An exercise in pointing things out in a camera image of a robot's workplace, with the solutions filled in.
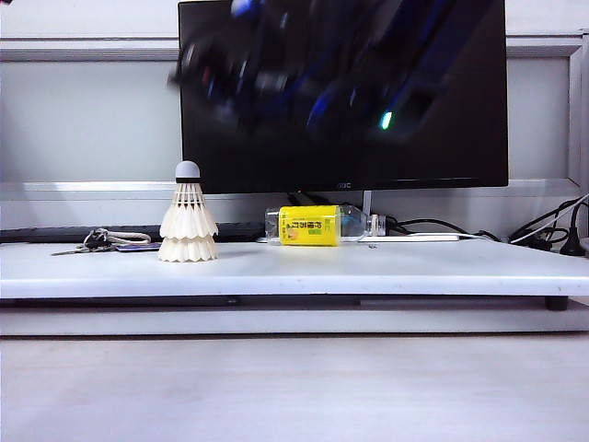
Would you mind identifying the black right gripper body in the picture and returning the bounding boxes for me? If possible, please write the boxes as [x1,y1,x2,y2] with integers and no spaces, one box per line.
[167,17,300,135]

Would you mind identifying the white feather shuttlecock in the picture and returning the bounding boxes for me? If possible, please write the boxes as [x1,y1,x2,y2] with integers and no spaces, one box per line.
[159,160,219,242]

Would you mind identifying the shuttlecock with green cork sticker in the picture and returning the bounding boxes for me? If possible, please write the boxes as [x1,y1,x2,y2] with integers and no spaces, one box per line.
[157,234,219,264]

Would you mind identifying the black computer monitor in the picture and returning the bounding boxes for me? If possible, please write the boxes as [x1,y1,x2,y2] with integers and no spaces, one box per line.
[177,0,509,195]

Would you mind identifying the black keyboard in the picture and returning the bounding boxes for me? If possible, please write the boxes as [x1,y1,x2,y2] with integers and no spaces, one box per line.
[0,222,268,245]

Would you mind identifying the plastic bottle with yellow label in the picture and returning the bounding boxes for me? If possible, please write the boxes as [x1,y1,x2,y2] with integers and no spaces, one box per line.
[264,204,387,248]

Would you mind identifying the blue card tag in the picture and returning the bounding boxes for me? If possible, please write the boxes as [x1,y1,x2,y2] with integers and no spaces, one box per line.
[113,241,163,254]

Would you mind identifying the white raised desk board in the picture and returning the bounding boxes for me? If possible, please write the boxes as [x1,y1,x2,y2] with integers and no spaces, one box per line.
[0,238,589,301]

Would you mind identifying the bunch of metal keys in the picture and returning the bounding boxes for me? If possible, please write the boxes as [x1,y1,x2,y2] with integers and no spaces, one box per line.
[49,227,114,258]

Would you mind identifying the black power plug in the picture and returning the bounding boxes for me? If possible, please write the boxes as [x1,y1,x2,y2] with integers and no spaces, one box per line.
[558,201,588,258]

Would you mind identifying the grey aluminium partition frame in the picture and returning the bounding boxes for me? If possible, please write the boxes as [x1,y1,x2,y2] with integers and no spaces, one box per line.
[0,28,589,204]

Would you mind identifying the white cord key loop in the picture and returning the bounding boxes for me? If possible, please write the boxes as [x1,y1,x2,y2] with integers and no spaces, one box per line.
[101,231,154,247]

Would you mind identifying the thin black cable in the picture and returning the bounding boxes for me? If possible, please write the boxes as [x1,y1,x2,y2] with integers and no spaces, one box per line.
[385,215,503,243]

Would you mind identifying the white cable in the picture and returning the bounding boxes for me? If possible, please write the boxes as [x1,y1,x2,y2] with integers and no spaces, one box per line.
[458,192,589,243]

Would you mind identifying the tangled black cables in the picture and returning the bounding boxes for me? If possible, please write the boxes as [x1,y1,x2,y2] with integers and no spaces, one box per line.
[507,192,589,248]

